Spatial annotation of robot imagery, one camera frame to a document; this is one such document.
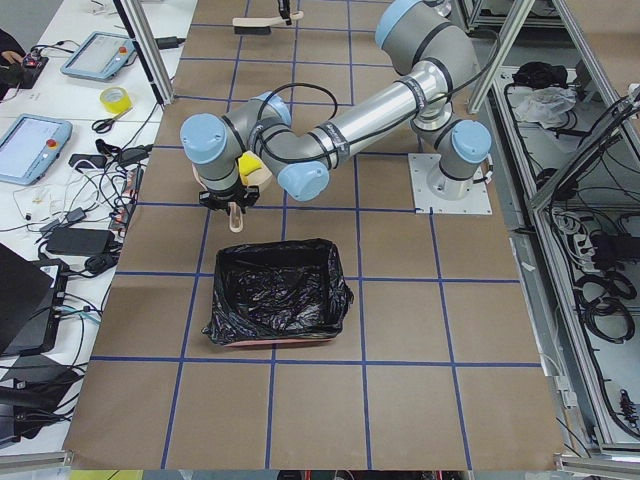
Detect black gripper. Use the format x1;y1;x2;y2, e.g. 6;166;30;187
199;183;260;214

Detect beige plastic dustpan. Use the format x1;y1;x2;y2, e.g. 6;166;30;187
193;165;273;233

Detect yellow green sponge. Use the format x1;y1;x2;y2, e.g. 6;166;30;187
237;150;263;185

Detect beige hand brush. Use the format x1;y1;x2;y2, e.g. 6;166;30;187
232;11;304;35

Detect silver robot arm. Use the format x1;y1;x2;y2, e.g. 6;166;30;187
180;1;492;213

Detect black bag lined bin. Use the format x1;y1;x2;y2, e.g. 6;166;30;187
202;238;354;346

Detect black power adapter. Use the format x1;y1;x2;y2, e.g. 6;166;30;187
155;36;186;50

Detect yellow tape roll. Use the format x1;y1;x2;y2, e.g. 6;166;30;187
99;86;133;115

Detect large black power brick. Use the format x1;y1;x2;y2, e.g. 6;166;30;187
46;228;115;256

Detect upper teach pendant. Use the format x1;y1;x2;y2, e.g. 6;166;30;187
60;31;136;81

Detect teach pendant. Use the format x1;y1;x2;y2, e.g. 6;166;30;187
60;31;136;81
1;114;73;185

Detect lower teach pendant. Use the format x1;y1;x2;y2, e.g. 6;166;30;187
1;114;73;185

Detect black laptop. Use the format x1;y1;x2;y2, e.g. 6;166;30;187
1;246;69;357

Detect white crumpled cloth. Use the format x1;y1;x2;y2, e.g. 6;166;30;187
514;87;577;128

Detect aluminium frame post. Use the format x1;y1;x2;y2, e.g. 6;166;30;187
114;0;174;106

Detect black handled scissors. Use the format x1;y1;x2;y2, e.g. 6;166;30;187
91;107;132;135

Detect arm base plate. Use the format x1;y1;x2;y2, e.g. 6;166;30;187
408;153;492;215

